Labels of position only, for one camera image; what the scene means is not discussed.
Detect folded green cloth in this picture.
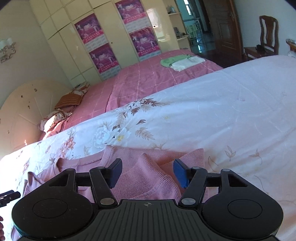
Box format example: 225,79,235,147
161,54,192,68

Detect purple wall poster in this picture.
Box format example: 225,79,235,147
115,0,152,32
88,43,121,74
129,27,161,57
74,13,107,51

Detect wall lamp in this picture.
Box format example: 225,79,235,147
0,38,16,64

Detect brown pillow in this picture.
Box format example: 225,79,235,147
54,91,84,109

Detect folded white cloth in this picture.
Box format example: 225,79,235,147
170,56,206,72

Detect brown wooden door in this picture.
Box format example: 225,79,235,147
203,0,243,64

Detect pink checked bed cover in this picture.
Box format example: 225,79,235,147
38,48,223,141

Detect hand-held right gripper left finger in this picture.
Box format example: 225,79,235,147
47,158,122,208

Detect floral pillow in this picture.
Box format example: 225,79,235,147
40,108,73,133
69,81,90,95

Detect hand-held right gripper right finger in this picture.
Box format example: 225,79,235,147
173,158,249,208

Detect wooden chair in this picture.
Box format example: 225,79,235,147
243,15,280,61

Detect cream wardrobe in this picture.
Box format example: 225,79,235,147
29,0,192,81

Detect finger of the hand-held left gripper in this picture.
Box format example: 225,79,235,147
0,190,21,207

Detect pink sweater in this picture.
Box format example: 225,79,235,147
10,146,210,241

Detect metal railing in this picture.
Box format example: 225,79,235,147
184,17,205,48

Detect cream round headboard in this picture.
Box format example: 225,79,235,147
0,79,71,154

